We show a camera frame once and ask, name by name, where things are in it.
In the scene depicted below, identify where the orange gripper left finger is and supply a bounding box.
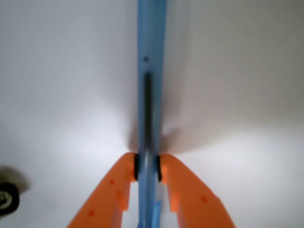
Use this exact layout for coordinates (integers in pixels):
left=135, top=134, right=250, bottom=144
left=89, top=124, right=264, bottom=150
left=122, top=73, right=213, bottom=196
left=68, top=152, right=136, bottom=228

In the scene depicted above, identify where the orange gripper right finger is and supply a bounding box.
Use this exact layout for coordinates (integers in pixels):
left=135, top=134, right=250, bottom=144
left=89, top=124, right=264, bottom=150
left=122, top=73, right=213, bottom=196
left=160, top=154, right=235, bottom=228

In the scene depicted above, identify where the black cap marker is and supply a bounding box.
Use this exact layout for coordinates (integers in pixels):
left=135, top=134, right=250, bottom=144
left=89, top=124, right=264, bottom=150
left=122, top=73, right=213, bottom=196
left=0, top=182, right=19, bottom=216

